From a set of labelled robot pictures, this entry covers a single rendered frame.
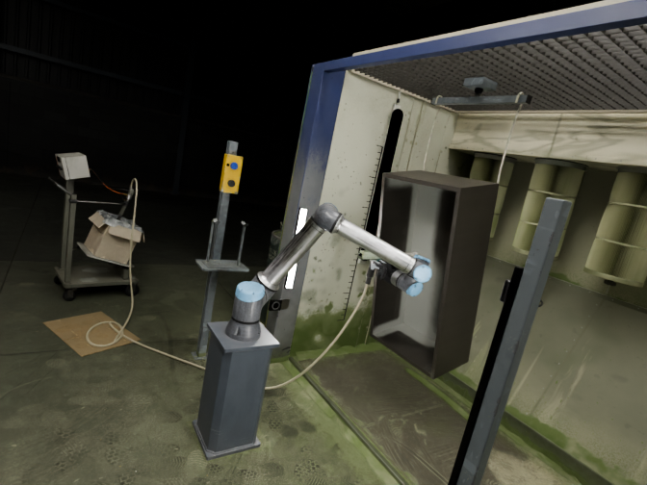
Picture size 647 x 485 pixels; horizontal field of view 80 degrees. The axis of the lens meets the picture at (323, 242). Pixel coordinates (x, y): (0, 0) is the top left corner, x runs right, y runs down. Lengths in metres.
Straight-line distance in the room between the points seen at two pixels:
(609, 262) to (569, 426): 1.09
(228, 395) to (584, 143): 2.73
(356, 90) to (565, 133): 1.49
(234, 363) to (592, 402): 2.30
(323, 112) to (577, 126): 1.74
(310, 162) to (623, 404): 2.55
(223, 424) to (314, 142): 1.88
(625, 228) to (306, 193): 2.07
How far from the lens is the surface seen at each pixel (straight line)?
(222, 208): 2.84
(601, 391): 3.24
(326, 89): 2.90
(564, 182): 3.30
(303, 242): 2.10
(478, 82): 2.63
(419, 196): 2.82
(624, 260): 3.05
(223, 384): 2.16
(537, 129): 3.37
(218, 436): 2.34
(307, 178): 2.84
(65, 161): 4.03
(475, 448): 1.41
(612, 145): 3.13
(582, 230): 3.57
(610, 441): 3.16
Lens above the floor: 1.60
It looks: 11 degrees down
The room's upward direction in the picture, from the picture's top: 12 degrees clockwise
